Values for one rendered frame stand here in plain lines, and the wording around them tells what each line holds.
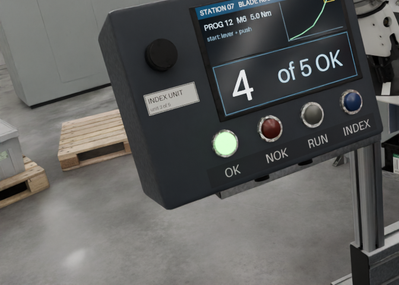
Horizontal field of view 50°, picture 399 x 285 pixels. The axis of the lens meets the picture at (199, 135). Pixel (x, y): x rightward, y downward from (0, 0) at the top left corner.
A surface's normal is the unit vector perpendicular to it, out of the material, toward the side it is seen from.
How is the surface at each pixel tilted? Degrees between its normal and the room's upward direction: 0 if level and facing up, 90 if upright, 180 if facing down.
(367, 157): 90
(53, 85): 90
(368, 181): 90
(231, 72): 75
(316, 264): 0
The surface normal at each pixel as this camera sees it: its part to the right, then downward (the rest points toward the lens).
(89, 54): 0.51, 0.21
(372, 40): -0.77, 0.59
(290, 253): -0.18, -0.92
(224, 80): 0.31, 0.01
